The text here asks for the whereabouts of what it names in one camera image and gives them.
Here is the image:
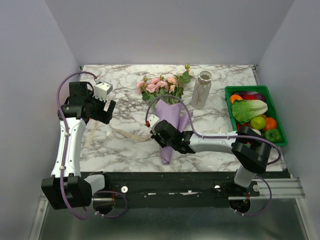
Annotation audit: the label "purple wrapping paper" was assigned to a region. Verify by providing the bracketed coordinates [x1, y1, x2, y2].
[155, 99, 190, 165]

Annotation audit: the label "cream ribbon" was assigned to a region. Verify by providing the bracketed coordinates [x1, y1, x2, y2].
[83, 120, 151, 148]

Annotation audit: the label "pink flower bouquet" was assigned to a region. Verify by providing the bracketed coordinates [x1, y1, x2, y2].
[136, 63, 194, 105]

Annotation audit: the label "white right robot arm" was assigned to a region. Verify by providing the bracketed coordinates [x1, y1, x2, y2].
[146, 119, 272, 196]

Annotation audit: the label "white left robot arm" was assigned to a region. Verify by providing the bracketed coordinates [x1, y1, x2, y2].
[41, 81, 116, 210]

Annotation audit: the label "white ceramic vase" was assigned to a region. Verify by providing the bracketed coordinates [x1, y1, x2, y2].
[191, 70, 213, 110]

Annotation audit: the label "orange fruit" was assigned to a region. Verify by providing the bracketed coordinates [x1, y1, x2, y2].
[229, 94, 243, 104]

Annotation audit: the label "green plastic crate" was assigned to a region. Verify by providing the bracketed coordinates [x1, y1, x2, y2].
[225, 85, 288, 147]

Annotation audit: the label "green lettuce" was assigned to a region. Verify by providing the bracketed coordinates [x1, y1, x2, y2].
[231, 99, 268, 124]

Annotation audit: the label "green apple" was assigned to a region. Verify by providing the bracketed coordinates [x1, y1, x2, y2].
[250, 116, 266, 130]

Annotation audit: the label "red purple vegetables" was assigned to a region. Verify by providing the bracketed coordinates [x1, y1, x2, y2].
[233, 91, 267, 102]

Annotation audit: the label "orange mini pumpkin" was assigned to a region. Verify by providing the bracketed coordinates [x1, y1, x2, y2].
[263, 117, 278, 131]

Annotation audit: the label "green bell pepper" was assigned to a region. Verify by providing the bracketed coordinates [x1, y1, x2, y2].
[263, 128, 283, 144]

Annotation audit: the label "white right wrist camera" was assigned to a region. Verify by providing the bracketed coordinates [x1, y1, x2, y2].
[145, 114, 160, 129]

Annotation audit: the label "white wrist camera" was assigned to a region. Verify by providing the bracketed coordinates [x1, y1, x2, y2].
[93, 81, 113, 102]
[145, 114, 160, 129]

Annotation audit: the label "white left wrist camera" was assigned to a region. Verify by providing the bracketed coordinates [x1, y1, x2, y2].
[93, 81, 113, 102]

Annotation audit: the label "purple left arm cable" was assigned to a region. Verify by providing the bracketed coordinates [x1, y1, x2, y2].
[51, 71, 128, 221]

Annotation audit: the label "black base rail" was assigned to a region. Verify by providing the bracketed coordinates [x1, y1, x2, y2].
[93, 172, 259, 209]

